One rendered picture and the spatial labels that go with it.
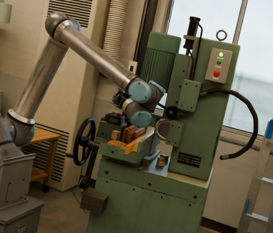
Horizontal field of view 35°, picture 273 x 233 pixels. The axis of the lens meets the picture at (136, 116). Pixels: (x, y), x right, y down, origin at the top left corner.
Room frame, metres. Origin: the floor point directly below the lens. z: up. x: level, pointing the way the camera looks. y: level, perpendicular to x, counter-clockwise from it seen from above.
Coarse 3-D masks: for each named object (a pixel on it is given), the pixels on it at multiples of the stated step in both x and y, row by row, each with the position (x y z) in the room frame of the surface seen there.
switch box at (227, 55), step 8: (216, 48) 2.13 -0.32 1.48; (216, 56) 2.12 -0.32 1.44; (224, 56) 2.11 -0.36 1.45; (208, 64) 2.13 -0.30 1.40; (216, 64) 2.12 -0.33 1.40; (224, 64) 2.11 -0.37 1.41; (208, 72) 2.13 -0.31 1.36; (224, 72) 2.11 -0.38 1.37; (216, 80) 2.12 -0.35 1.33; (224, 80) 2.11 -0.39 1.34
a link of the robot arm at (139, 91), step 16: (48, 16) 2.05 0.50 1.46; (64, 16) 2.03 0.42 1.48; (48, 32) 2.02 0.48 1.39; (64, 32) 1.97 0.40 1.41; (80, 48) 1.93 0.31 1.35; (96, 48) 1.93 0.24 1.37; (96, 64) 1.90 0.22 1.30; (112, 64) 1.88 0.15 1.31; (112, 80) 1.88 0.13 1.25; (128, 80) 1.84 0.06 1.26; (144, 96) 1.79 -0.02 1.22
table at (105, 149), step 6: (96, 138) 2.34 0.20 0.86; (102, 138) 2.35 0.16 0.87; (120, 138) 2.31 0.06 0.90; (102, 144) 2.12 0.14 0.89; (108, 144) 2.12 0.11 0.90; (150, 144) 2.33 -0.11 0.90; (156, 144) 2.53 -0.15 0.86; (102, 150) 2.12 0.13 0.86; (108, 150) 2.11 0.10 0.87; (114, 150) 2.10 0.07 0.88; (120, 150) 2.10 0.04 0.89; (144, 150) 2.19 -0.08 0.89; (108, 156) 2.11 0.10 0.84; (114, 156) 2.10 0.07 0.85; (120, 156) 2.09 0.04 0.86; (126, 156) 2.09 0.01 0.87; (132, 156) 2.08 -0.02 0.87; (138, 156) 2.07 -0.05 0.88; (144, 156) 2.23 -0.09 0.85; (132, 162) 2.08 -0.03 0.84; (138, 162) 2.10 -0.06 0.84
